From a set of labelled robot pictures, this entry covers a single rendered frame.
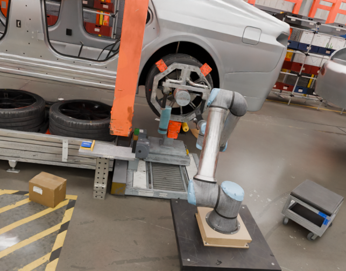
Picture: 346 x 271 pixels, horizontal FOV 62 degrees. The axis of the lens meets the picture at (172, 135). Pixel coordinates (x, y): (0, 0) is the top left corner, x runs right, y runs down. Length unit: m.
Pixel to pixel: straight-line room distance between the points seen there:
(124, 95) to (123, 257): 1.18
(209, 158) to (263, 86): 1.48
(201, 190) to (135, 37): 1.18
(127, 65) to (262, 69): 1.39
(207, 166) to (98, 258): 0.93
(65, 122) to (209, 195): 1.47
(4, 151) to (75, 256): 1.17
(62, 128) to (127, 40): 1.01
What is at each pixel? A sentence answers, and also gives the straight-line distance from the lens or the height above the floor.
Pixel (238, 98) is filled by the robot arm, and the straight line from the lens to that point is 1.83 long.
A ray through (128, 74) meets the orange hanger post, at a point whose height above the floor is 1.04.
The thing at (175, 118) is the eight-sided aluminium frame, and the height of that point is 0.61.
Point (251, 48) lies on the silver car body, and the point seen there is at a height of 1.36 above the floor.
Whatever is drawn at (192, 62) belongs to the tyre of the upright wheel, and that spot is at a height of 1.15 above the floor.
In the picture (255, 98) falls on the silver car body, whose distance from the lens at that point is 3.07.
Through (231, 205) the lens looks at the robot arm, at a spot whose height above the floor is 0.56.
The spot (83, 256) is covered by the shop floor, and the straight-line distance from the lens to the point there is 2.09.
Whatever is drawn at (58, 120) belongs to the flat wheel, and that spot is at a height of 0.48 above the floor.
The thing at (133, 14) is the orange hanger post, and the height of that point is 1.47.
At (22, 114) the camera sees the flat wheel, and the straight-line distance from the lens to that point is 2.83.
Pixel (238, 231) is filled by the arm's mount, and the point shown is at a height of 0.37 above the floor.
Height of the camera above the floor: 1.54
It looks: 23 degrees down
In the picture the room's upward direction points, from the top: 12 degrees clockwise
